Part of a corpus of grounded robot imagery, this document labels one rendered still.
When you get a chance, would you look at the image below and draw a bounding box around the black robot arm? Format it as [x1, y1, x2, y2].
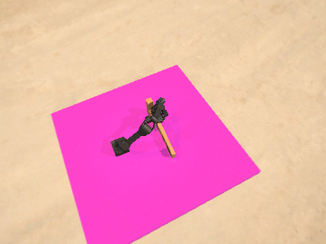
[115, 97, 166, 154]

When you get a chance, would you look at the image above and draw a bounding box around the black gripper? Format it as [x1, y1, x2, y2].
[145, 109, 168, 123]

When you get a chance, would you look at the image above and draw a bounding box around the orange wooden bar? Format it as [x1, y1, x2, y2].
[156, 122, 176, 158]

